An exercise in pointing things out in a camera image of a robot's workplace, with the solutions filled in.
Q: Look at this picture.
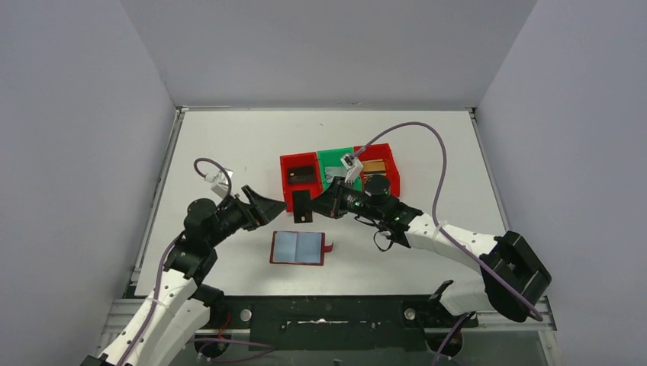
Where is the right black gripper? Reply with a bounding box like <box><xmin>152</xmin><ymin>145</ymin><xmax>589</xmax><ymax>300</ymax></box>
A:
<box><xmin>307</xmin><ymin>175</ymin><xmax>384</xmax><ymax>220</ymax></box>

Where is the red leather card holder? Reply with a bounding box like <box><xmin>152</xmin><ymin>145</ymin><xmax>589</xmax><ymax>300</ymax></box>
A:
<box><xmin>269</xmin><ymin>230</ymin><xmax>334</xmax><ymax>266</ymax></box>

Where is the black VIP credit card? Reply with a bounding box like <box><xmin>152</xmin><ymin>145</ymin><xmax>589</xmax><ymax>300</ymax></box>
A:
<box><xmin>291</xmin><ymin>190</ymin><xmax>313</xmax><ymax>223</ymax></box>

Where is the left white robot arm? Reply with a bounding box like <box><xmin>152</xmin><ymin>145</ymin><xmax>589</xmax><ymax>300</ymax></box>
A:
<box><xmin>82</xmin><ymin>185</ymin><xmax>287</xmax><ymax>365</ymax></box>

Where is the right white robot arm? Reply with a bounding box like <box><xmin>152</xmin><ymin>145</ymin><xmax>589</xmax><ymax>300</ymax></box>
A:
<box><xmin>306</xmin><ymin>176</ymin><xmax>552</xmax><ymax>326</ymax></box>

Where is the silver credit card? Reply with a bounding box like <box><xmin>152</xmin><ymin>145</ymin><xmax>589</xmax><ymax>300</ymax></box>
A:
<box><xmin>323</xmin><ymin>166</ymin><xmax>348</xmax><ymax>184</ymax></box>

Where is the right red plastic bin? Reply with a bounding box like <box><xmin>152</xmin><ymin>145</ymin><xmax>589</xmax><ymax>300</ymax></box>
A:
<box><xmin>358</xmin><ymin>143</ymin><xmax>401</xmax><ymax>197</ymax></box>

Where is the red plastic bin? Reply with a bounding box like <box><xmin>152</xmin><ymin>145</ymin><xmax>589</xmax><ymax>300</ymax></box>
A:
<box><xmin>279</xmin><ymin>152</ymin><xmax>323</xmax><ymax>213</ymax></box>
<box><xmin>358</xmin><ymin>143</ymin><xmax>401</xmax><ymax>197</ymax></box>

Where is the green plastic bin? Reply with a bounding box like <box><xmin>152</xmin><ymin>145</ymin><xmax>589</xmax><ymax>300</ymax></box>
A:
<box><xmin>317</xmin><ymin>147</ymin><xmax>362</xmax><ymax>192</ymax></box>

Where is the left red plastic bin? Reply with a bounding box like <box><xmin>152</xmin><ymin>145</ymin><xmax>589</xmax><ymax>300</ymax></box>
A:
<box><xmin>279</xmin><ymin>152</ymin><xmax>323</xmax><ymax>213</ymax></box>

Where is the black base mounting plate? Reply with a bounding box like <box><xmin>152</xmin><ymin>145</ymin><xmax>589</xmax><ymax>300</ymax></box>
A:
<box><xmin>199</xmin><ymin>295</ymin><xmax>459</xmax><ymax>352</ymax></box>

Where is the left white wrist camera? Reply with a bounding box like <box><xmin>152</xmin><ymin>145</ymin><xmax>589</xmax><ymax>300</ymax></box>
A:
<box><xmin>204</xmin><ymin>169</ymin><xmax>233</xmax><ymax>199</ymax></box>

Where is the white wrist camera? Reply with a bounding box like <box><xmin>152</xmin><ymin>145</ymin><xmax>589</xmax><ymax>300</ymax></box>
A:
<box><xmin>204</xmin><ymin>169</ymin><xmax>233</xmax><ymax>199</ymax></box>
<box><xmin>340</xmin><ymin>153</ymin><xmax>363</xmax><ymax>185</ymax></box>

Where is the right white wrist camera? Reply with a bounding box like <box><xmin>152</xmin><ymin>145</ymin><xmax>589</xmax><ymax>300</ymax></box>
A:
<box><xmin>340</xmin><ymin>153</ymin><xmax>363</xmax><ymax>185</ymax></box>

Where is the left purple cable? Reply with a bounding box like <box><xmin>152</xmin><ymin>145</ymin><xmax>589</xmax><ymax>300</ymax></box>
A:
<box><xmin>116</xmin><ymin>158</ymin><xmax>233</xmax><ymax>366</ymax></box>

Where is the purple cable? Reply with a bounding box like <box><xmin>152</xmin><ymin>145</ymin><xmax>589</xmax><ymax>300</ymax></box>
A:
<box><xmin>116</xmin><ymin>158</ymin><xmax>233</xmax><ymax>366</ymax></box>
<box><xmin>349</xmin><ymin>120</ymin><xmax>544</xmax><ymax>323</ymax></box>

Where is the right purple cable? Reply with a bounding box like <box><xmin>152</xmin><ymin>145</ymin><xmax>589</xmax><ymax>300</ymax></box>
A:
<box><xmin>349</xmin><ymin>120</ymin><xmax>544</xmax><ymax>323</ymax></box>

